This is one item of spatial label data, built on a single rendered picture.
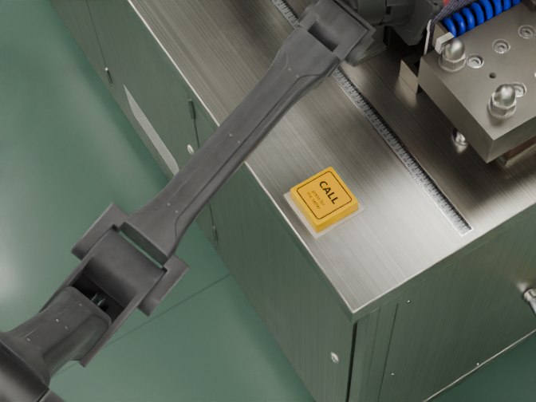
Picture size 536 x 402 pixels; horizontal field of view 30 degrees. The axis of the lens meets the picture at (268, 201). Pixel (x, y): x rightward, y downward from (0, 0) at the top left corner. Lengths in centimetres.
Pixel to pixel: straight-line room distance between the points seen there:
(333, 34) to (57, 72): 161
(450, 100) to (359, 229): 22
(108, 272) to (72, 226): 141
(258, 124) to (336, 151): 35
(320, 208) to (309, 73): 28
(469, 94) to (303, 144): 26
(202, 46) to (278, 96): 45
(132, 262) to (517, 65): 62
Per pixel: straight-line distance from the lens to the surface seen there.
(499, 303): 181
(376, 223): 140
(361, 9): 124
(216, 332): 230
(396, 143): 146
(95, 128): 260
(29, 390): 71
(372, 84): 152
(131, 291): 106
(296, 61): 116
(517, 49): 142
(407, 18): 132
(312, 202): 138
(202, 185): 109
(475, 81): 138
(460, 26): 142
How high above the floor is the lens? 214
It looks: 62 degrees down
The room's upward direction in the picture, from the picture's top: 5 degrees counter-clockwise
